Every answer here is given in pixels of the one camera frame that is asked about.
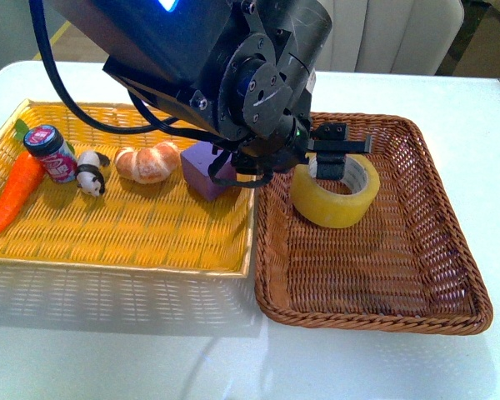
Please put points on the pink drink can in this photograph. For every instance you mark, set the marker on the pink drink can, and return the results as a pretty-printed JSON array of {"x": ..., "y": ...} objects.
[{"x": 48, "y": 146}]

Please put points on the right grey upholstered chair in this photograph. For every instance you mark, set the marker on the right grey upholstered chair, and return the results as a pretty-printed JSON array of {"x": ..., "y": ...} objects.
[{"x": 399, "y": 37}]

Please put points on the purple foam cube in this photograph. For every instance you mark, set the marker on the purple foam cube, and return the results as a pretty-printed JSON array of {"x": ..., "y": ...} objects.
[{"x": 195, "y": 161}]

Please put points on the toy panda figure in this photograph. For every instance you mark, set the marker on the toy panda figure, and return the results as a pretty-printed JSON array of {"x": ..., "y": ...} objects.
[{"x": 89, "y": 177}]

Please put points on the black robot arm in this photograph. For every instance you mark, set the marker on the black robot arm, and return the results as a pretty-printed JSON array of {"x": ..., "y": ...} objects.
[{"x": 236, "y": 71}]

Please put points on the orange toy carrot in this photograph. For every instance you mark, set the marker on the orange toy carrot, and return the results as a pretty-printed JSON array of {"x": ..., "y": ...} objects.
[{"x": 26, "y": 175}]

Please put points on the yellow tape roll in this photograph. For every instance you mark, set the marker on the yellow tape roll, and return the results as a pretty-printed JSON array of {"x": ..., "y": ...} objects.
[{"x": 329, "y": 209}]

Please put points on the yellow wicker basket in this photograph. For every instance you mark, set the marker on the yellow wicker basket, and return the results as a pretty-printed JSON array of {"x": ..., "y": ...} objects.
[{"x": 138, "y": 259}]

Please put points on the bread roll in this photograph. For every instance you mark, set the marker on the bread roll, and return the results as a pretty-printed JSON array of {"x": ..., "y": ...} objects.
[{"x": 148, "y": 165}]

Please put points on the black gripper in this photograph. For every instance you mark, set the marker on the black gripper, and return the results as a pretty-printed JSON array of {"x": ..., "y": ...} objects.
[{"x": 290, "y": 145}]

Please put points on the brown wicker basket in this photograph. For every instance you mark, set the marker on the brown wicker basket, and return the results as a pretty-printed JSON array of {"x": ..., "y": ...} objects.
[{"x": 405, "y": 267}]

